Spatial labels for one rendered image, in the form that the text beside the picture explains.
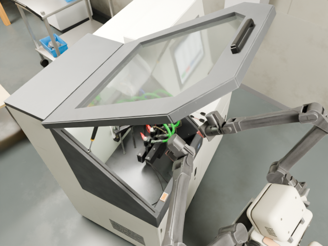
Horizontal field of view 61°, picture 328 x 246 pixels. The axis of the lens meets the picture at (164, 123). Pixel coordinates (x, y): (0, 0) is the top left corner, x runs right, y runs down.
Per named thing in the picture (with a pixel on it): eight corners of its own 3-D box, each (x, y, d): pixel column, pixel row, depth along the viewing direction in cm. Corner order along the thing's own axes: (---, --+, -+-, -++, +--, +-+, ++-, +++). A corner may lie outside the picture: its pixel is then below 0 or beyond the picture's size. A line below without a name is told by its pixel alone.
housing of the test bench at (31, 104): (105, 230, 246) (43, 119, 131) (80, 215, 255) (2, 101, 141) (174, 122, 324) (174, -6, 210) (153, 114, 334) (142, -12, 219)
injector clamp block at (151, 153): (151, 172, 187) (150, 160, 176) (138, 166, 191) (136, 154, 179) (174, 136, 207) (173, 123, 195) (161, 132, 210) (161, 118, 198)
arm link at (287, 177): (291, 185, 133) (293, 177, 137) (279, 168, 133) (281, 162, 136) (274, 189, 140) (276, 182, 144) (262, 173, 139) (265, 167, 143)
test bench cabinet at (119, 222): (162, 263, 227) (157, 229, 167) (105, 230, 246) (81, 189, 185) (196, 192, 266) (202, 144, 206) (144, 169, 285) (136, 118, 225)
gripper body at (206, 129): (205, 120, 153) (214, 118, 147) (214, 134, 155) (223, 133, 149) (197, 127, 150) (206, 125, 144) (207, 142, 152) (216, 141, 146)
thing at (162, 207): (160, 222, 169) (159, 212, 157) (154, 219, 170) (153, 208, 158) (200, 148, 204) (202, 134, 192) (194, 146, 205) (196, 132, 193)
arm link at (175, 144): (177, 173, 119) (192, 167, 114) (158, 157, 116) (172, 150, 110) (184, 153, 128) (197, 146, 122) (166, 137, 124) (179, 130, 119)
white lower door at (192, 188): (164, 256, 220) (160, 225, 168) (161, 255, 221) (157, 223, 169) (196, 190, 257) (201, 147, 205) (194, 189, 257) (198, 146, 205)
